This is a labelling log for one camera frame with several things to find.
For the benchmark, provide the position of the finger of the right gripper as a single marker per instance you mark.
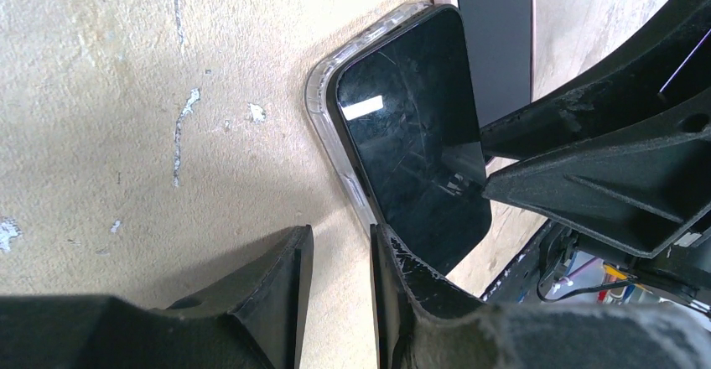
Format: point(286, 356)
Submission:
point(620, 90)
point(637, 189)

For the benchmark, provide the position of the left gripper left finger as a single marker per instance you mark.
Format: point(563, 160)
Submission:
point(251, 318)

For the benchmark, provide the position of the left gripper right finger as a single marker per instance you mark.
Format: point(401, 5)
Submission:
point(423, 320)

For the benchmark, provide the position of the black phone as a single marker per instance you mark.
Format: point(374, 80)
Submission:
point(500, 38)

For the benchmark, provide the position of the black phone face down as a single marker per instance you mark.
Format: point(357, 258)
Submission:
point(404, 110)

